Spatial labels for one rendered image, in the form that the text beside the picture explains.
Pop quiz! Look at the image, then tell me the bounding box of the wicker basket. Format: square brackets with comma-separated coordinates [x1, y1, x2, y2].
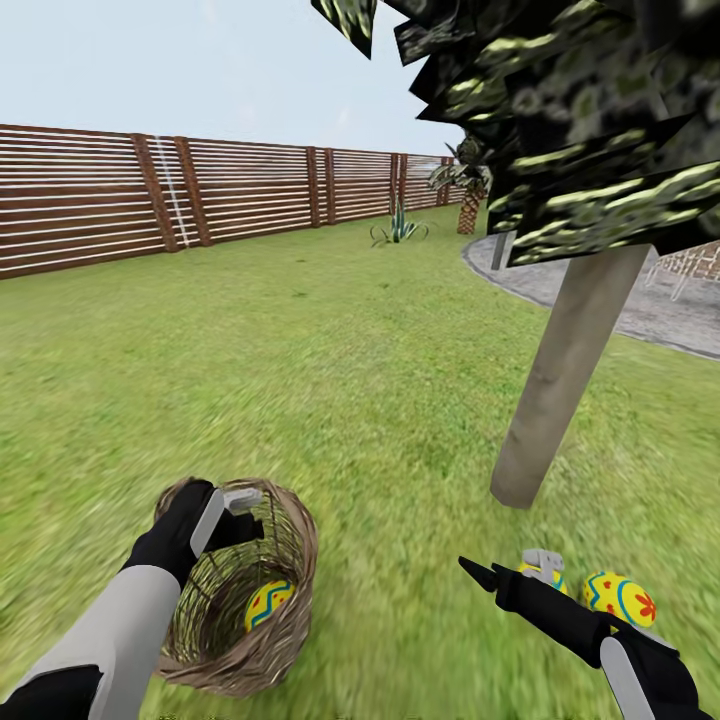
[152, 476, 319, 699]

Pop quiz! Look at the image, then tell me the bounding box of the easter egg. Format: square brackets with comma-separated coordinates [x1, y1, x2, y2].
[583, 572, 656, 629]
[552, 571, 569, 595]
[242, 579, 296, 632]

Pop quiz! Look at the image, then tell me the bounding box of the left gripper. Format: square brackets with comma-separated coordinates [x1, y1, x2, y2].
[203, 511, 265, 553]

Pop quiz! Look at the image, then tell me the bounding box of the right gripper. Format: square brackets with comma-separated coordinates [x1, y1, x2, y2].
[458, 556, 572, 643]

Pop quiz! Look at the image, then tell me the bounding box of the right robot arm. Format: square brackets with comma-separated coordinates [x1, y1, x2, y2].
[458, 549, 714, 720]

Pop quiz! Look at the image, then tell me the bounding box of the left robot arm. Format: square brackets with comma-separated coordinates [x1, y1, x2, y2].
[0, 482, 265, 720]

